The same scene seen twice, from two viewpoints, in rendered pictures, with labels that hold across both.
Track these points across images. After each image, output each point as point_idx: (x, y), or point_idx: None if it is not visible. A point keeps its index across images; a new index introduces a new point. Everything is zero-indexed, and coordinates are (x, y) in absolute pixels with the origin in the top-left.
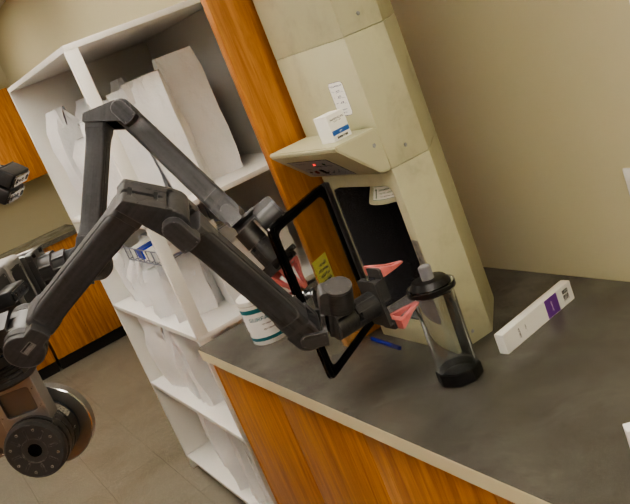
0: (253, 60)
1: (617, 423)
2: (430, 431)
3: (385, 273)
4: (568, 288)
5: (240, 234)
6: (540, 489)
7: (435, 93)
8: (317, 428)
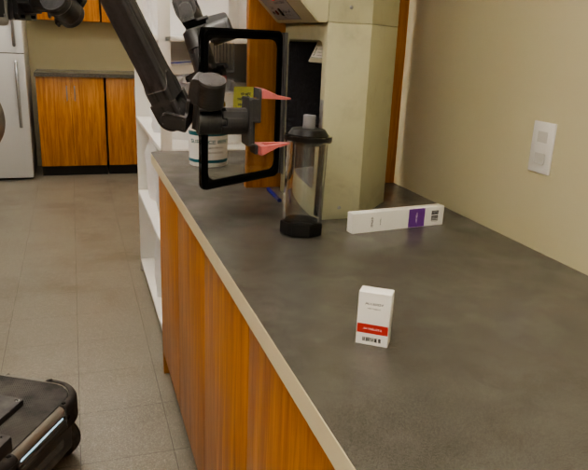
0: None
1: None
2: (236, 251)
3: (265, 96)
4: (440, 212)
5: (186, 33)
6: (268, 315)
7: (425, 11)
8: (187, 238)
